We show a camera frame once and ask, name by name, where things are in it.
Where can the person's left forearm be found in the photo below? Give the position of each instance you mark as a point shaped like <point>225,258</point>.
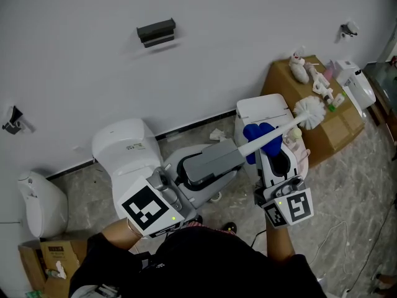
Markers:
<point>121,234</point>

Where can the small wall paper roll holder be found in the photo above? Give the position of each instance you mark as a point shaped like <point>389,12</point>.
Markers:
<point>349,29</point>

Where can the dark glass counter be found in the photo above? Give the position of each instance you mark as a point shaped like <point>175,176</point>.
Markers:
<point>383,79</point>

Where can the clear bottle green base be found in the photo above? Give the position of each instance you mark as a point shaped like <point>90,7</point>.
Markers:
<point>336,102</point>

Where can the white plush toy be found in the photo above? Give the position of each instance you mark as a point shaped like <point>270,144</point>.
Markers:
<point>299,70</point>

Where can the white plastic toy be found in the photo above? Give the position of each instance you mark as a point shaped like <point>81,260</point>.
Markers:
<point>319,82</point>

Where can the torn brown cardboard box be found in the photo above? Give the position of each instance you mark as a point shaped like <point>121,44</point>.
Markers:
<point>34,259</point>

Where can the white urinal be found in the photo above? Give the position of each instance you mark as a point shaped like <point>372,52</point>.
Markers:
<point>43,203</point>

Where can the black star-print slipper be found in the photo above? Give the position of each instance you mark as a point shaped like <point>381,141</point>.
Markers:
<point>198,219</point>
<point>230,227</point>

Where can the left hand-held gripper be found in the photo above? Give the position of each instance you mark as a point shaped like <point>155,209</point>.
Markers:
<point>145,210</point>

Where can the white toilet with black button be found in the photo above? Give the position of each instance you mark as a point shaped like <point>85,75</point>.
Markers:
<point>356,82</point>

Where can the white toilet with tank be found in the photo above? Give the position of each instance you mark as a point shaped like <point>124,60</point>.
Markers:
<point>124,144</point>

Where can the green plastic packaging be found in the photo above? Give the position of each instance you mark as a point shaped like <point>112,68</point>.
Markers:
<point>34,294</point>

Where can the clear bottle pale green cap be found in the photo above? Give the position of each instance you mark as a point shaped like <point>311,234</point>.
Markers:
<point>294,133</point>

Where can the pink spray bottle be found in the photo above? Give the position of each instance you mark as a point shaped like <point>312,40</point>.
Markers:
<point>329,70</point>

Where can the black wall shelf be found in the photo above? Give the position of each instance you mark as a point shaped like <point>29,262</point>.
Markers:
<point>156,31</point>

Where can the black wall paper holder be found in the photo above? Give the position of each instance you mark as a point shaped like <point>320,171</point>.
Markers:
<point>14,120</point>

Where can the clear plastic water bottle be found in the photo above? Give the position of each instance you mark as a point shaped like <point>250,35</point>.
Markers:
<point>51,272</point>

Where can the large brown cardboard box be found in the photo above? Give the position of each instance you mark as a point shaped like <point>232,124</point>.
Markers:
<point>285,85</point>

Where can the person in black shirt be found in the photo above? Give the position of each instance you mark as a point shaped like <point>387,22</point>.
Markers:
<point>201,265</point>

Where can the blue knitted cleaning cloth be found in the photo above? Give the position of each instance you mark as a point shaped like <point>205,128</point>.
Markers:
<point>257,132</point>

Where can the crumpled white tissue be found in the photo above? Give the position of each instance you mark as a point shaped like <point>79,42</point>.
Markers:
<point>61,270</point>

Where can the crumpled white paper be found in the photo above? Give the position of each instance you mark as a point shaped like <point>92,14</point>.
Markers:
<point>218,134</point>

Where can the person's red checked trousers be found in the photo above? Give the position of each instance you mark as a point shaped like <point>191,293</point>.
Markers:
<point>198,225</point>

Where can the white tankless smart toilet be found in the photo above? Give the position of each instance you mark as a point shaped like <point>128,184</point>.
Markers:
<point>263,107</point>

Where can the person's right forearm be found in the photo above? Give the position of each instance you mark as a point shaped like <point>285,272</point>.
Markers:
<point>279,244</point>

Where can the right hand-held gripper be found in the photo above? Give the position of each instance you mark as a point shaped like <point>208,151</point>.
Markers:
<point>297,206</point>

